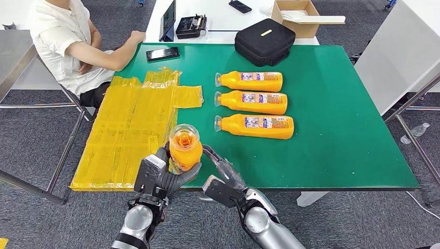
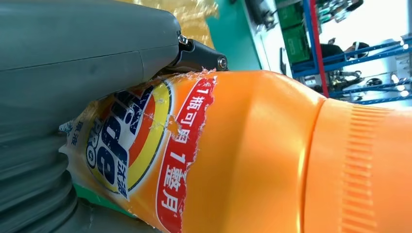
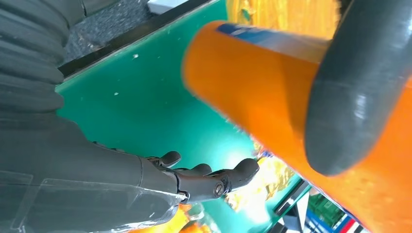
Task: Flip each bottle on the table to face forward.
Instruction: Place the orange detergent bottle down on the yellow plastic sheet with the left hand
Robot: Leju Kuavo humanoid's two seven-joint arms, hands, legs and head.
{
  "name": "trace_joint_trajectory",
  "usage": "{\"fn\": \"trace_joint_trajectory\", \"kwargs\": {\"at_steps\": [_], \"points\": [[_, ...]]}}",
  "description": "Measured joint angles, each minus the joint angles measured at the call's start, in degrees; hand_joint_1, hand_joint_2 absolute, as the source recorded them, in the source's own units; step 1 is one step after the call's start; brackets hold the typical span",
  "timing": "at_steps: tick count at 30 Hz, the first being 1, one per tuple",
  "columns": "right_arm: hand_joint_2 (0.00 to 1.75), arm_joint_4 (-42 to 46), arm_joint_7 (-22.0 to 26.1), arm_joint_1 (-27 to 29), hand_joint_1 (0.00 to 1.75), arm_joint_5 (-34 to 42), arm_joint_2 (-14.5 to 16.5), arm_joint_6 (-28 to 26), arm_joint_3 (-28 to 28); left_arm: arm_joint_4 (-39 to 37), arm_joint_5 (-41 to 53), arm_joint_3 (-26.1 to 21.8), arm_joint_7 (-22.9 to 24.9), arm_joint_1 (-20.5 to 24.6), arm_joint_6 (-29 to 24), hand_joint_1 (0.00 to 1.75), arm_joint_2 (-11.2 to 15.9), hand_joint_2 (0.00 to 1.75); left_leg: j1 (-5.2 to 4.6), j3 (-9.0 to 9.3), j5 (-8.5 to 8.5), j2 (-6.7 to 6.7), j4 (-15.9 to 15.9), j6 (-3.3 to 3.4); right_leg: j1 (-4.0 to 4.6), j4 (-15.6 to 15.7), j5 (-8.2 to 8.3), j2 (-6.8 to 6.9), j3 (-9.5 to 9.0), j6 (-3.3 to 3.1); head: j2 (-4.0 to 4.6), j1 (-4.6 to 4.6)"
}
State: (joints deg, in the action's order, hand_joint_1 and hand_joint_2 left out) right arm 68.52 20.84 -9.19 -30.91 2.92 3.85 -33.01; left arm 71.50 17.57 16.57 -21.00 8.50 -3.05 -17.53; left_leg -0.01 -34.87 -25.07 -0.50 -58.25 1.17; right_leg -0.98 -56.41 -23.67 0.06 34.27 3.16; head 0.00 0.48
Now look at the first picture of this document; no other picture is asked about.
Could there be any metal table frame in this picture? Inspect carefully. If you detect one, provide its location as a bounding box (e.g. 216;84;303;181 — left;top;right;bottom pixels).
384;74;440;209

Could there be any yellow taped plastic mat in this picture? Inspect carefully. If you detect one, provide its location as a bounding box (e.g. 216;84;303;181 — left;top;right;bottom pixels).
70;67;204;192

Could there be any white table leg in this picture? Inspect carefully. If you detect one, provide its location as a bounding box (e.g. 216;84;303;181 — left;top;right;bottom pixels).
297;190;329;208

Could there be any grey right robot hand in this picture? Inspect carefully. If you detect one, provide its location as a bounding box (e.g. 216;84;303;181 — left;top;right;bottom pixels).
202;144;246;193

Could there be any stainless steel table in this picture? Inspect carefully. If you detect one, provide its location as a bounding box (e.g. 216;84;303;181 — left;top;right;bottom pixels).
0;29;95;206

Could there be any white desk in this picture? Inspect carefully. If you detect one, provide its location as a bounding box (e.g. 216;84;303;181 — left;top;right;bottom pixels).
354;0;440;116

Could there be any brown cardboard box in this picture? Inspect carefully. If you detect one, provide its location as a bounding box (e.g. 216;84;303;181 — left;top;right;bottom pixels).
270;0;320;39

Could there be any clear plastic water bottle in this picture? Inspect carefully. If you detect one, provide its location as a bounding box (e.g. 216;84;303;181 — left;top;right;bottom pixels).
400;122;430;144

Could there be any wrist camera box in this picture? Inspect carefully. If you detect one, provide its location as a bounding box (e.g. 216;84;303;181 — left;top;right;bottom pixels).
134;155;168;197
202;174;246;209

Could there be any black smartphone, glossy screen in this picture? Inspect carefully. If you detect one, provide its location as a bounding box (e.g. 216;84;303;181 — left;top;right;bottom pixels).
146;46;181;62

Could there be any person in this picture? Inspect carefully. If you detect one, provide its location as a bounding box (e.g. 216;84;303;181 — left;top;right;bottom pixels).
27;0;147;109

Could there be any tablet in blue case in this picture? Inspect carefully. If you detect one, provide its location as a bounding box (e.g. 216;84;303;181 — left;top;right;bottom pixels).
158;0;177;43

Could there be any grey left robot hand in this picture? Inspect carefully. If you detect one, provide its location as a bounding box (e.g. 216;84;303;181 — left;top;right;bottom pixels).
153;142;203;193

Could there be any black smartphone, matte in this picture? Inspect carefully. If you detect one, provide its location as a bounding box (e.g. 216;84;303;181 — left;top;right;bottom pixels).
228;0;253;13

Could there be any white floor cable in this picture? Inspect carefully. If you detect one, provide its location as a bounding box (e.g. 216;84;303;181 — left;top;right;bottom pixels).
405;190;440;220

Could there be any white foam board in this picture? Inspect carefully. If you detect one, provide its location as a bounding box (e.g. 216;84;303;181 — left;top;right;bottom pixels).
281;9;347;25

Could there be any person's right hand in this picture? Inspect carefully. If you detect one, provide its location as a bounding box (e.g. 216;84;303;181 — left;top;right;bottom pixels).
130;30;146;44

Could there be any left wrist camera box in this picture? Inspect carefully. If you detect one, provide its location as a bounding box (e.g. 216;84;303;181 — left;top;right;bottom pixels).
134;155;168;197

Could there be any orange detergent bottle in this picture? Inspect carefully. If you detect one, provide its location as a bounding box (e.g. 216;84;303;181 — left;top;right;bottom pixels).
214;71;284;92
168;123;203;174
213;90;288;116
213;114;295;140

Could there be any black device tray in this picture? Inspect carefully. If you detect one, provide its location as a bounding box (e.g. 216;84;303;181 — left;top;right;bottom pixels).
175;13;208;39

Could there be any black zip carry case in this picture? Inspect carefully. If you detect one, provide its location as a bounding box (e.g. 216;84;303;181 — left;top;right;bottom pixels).
234;18;297;67

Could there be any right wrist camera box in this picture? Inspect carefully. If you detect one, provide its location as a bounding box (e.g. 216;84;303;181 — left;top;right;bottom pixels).
202;174;246;209

